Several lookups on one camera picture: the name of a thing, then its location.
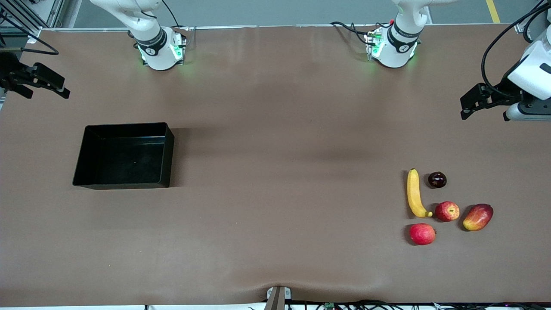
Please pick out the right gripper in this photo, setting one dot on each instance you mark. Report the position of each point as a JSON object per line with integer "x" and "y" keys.
{"x": 9, "y": 69}

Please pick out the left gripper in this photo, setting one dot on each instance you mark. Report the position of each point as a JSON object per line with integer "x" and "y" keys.
{"x": 502, "y": 92}

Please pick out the black plastic box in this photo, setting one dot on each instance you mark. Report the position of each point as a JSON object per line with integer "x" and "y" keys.
{"x": 125, "y": 159}

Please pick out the red yellow apple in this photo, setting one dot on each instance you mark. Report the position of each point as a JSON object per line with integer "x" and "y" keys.
{"x": 447, "y": 211}

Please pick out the yellow banana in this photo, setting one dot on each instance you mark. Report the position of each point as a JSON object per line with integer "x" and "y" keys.
{"x": 413, "y": 193}

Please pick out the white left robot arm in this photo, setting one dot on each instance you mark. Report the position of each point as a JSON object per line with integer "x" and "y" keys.
{"x": 398, "y": 47}

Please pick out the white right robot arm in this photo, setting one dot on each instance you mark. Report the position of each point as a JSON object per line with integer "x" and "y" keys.
{"x": 157, "y": 51}

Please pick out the round red apple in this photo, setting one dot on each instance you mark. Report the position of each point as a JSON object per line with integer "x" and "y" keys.
{"x": 422, "y": 234}

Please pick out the dark purple plum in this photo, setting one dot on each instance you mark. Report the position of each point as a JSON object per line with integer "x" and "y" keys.
{"x": 437, "y": 180}

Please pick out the red yellow mango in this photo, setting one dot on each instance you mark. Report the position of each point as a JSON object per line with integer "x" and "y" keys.
{"x": 478, "y": 217}

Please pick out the aluminium frame profile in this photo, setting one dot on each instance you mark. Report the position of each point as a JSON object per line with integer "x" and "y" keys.
{"x": 51, "y": 13}

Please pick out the silver table edge rail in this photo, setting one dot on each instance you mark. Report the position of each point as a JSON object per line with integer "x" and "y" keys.
{"x": 280, "y": 26}

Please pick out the metal table clamp bracket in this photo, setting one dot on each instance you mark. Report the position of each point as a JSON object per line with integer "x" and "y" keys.
{"x": 278, "y": 297}

